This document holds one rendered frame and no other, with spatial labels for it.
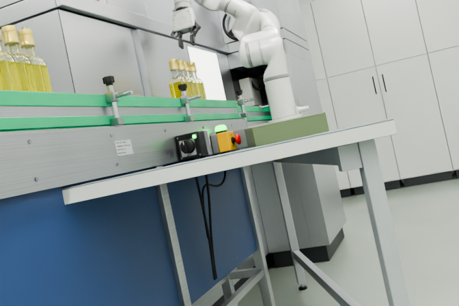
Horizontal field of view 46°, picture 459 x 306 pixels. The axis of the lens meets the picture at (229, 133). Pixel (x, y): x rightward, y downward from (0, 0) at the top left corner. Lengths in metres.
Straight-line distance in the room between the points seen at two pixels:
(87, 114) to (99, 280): 0.39
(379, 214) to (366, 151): 0.15
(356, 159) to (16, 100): 0.76
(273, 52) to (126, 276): 0.99
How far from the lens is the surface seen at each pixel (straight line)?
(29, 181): 1.13
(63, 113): 1.29
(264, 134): 1.86
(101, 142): 1.35
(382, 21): 5.96
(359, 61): 5.94
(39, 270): 1.16
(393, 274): 1.35
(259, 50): 2.00
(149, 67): 2.29
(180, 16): 2.42
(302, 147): 1.22
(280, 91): 1.98
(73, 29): 1.95
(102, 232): 1.33
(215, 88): 2.94
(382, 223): 1.32
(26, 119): 1.19
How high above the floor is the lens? 0.76
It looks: 2 degrees up
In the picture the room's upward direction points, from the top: 12 degrees counter-clockwise
